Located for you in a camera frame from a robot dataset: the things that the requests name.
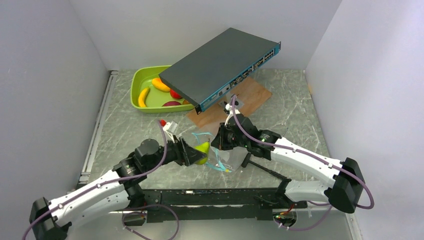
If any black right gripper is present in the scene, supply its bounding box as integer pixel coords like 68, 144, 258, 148
211, 122, 249, 150

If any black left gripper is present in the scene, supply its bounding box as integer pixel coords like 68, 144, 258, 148
144, 134, 206, 171

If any green toy pear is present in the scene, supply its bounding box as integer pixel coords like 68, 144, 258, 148
193, 141, 212, 166

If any clear zip top bag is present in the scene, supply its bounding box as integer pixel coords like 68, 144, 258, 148
191, 122, 248, 173

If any orange toy mango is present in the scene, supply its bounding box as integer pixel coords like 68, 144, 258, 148
151, 77, 171, 92

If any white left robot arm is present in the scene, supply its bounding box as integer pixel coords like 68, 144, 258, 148
29, 138, 210, 240

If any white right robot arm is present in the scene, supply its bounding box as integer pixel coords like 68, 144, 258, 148
211, 113, 375, 214

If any black rubber mallet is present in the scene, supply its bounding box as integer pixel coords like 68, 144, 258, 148
240, 152, 287, 181

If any dark red toy fruit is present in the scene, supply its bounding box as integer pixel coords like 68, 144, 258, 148
162, 101, 182, 107

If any wooden board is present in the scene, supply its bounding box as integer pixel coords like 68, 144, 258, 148
186, 77, 272, 128

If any red toy apple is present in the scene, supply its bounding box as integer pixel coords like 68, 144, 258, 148
169, 89, 182, 100

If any yellow toy banana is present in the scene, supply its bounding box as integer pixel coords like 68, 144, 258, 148
137, 87, 151, 108

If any lime green plastic tray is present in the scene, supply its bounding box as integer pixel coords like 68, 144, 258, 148
130, 65, 194, 114

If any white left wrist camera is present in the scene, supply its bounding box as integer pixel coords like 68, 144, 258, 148
159, 119, 178, 142

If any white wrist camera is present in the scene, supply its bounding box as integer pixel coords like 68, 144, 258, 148
159, 119, 178, 142
224, 103, 237, 126

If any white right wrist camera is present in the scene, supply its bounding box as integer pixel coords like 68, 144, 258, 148
224, 103, 237, 126

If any metal stand bracket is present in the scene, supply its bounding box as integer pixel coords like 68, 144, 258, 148
218, 92, 244, 110

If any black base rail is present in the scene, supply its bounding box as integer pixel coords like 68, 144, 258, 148
125, 187, 307, 223

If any dark grey network switch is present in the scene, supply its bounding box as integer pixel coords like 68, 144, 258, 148
158, 27, 281, 114

